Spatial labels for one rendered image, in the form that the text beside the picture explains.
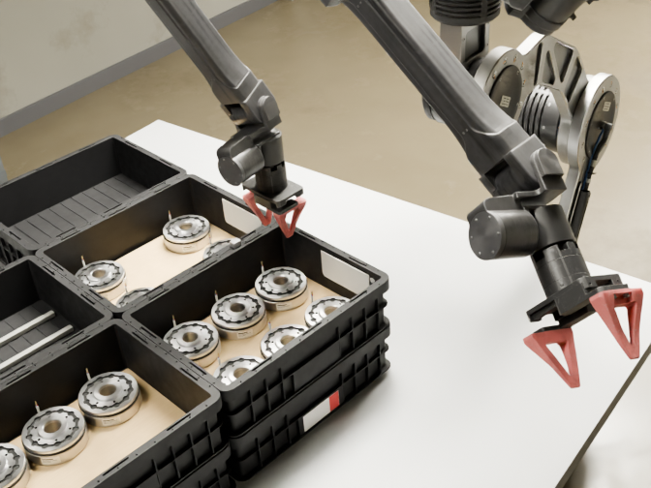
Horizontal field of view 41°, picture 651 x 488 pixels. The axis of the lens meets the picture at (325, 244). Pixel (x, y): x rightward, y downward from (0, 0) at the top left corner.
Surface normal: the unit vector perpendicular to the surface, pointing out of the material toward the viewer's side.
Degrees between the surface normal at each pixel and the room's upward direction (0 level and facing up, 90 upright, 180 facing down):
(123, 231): 90
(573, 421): 0
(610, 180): 0
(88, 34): 90
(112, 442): 0
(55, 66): 90
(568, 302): 72
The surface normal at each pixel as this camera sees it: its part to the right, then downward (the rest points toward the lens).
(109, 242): 0.71, 0.37
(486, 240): -0.85, 0.05
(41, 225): -0.07, -0.82
